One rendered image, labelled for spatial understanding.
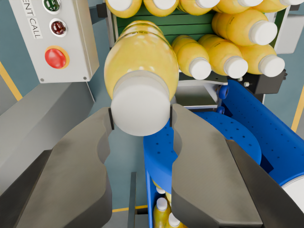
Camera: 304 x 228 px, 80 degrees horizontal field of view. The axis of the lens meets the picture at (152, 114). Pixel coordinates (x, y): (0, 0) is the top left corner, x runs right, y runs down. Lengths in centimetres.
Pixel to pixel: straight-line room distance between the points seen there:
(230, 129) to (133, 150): 156
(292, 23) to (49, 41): 66
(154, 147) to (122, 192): 213
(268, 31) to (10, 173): 87
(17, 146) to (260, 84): 87
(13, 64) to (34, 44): 142
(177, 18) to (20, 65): 145
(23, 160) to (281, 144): 107
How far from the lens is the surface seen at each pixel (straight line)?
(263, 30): 41
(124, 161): 212
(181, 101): 49
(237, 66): 40
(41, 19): 39
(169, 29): 56
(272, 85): 60
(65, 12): 37
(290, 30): 74
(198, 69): 38
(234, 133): 52
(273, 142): 98
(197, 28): 57
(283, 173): 90
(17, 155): 89
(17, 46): 175
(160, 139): 46
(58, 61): 39
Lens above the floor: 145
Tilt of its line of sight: 58 degrees down
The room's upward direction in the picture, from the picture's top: 176 degrees clockwise
